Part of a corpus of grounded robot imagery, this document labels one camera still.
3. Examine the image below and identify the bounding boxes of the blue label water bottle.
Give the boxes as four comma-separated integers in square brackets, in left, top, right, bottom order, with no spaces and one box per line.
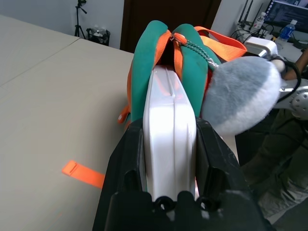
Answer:
[275,19,297,48]

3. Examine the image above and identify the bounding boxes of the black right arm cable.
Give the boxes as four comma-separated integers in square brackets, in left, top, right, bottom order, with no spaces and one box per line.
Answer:
[271,54,305,102]

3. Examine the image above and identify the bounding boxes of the red label plastic bottle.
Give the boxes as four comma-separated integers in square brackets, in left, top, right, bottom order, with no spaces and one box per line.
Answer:
[254,12,268,30]

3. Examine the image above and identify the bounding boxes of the black tripod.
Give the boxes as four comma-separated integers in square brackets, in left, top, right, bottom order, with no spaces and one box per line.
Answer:
[73,0,88,39]

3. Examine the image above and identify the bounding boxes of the white Unitree box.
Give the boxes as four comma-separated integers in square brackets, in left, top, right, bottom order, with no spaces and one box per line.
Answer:
[142,65,198,202]

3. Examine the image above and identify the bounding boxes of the computer monitor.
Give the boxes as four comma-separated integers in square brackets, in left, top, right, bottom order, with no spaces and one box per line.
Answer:
[263,0,308,27]

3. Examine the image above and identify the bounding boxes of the person forearm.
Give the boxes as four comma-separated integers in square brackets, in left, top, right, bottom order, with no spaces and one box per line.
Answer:
[283,48,308,80]

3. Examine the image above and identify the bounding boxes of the teal and orange backpack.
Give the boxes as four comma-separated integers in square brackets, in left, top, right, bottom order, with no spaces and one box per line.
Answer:
[61,20,248,191]

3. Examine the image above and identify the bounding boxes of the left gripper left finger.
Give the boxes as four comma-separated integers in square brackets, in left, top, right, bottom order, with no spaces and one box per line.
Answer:
[92,119,148,231]

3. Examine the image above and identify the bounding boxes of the dark brown door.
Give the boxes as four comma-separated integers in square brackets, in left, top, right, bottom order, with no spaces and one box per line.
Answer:
[120,0,222,54]

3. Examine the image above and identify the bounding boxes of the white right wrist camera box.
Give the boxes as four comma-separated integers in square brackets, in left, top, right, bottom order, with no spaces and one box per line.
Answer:
[244,38,280,58]

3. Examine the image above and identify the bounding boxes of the black mesh waste bin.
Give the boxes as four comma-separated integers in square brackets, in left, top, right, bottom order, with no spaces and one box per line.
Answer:
[86,25,111,46]

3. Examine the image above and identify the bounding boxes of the grey white plush toy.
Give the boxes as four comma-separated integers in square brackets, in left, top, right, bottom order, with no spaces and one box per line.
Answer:
[201,56,287,137]

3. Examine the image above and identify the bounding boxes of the person olive trousers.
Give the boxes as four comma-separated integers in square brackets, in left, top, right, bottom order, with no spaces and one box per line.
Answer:
[240,108,308,223]

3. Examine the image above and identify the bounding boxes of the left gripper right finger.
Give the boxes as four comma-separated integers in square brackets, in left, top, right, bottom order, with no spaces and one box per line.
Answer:
[195,116,274,231]

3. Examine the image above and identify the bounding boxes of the black router with antennas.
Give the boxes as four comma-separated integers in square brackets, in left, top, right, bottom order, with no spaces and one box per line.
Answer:
[237,0,264,30]

